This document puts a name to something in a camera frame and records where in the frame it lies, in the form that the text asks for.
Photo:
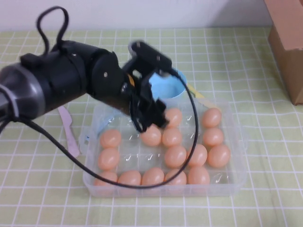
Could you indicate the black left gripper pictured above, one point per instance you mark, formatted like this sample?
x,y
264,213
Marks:
x,y
142,94

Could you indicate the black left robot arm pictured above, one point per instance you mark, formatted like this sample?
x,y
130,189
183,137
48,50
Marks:
x,y
61,80

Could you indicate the orange egg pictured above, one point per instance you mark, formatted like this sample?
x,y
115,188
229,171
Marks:
x,y
198,175
153,175
175,156
219,156
172,137
110,138
151,138
213,136
129,177
176,176
105,177
108,158
200,156
211,117
175,117

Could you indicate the clear plastic egg box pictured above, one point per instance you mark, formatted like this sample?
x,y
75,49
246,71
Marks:
x,y
132,191

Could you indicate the brown cardboard box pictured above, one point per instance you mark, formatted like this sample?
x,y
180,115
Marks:
x,y
288,66

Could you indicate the blue bowl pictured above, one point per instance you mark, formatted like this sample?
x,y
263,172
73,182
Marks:
x,y
165,87

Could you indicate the yellow plastic utensil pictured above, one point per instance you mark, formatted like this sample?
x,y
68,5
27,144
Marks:
x,y
196,92

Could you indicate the pink plastic knife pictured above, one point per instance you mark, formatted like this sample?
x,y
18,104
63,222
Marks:
x,y
69,134

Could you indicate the green checked tablecloth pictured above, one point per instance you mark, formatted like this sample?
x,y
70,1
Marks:
x,y
260,146

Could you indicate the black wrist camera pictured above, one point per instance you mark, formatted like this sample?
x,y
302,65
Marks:
x,y
151,54

